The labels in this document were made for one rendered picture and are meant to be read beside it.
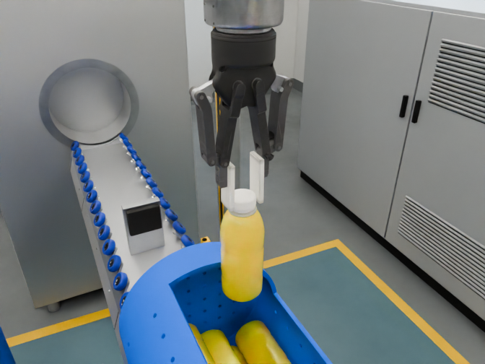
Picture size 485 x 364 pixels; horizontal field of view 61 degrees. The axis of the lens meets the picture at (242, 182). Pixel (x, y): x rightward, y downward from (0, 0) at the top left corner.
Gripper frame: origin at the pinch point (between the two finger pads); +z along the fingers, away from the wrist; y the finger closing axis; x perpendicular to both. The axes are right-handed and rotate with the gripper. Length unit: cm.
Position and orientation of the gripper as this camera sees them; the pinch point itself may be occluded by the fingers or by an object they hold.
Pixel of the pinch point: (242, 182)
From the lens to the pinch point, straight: 56.7
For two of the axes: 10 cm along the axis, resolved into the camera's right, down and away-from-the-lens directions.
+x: 4.5, 4.5, -7.7
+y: -8.9, 2.2, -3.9
